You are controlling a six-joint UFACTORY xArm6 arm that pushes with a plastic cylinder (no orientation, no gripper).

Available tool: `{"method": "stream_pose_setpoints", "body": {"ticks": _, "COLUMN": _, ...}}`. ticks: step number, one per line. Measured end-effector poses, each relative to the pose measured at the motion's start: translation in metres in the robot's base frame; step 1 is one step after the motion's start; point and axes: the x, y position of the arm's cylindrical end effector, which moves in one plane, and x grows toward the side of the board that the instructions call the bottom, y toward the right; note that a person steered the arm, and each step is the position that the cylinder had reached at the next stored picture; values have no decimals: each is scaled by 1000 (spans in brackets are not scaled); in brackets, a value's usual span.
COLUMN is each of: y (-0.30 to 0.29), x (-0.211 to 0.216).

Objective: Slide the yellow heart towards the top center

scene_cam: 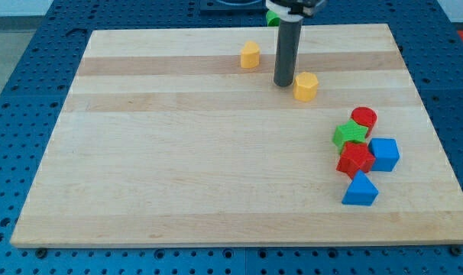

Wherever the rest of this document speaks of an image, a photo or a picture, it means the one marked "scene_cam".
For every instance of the wooden board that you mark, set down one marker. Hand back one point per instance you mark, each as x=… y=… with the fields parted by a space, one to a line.
x=165 y=141

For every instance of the green star block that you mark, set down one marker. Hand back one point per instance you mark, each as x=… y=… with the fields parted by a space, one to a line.
x=350 y=131

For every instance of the yellow heart block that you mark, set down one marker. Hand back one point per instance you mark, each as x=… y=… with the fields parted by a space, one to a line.
x=250 y=55

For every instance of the yellow hexagon block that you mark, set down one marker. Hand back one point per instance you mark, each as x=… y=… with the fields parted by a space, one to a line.
x=305 y=86

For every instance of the blue cube block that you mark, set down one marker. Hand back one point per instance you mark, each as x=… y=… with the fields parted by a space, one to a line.
x=386 y=153

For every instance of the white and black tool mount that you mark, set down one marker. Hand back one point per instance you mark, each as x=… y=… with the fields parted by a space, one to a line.
x=295 y=10

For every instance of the red cylinder block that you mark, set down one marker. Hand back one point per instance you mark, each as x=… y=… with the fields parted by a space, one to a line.
x=365 y=116

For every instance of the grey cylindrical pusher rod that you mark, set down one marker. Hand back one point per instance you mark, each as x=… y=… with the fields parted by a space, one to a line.
x=286 y=52

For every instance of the blue triangle block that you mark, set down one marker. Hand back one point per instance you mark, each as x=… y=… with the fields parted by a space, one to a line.
x=361 y=191

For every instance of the red star block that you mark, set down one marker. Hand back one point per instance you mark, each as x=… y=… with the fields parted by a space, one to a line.
x=355 y=157

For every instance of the green cylinder block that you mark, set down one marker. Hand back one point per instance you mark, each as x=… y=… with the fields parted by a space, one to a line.
x=272 y=19

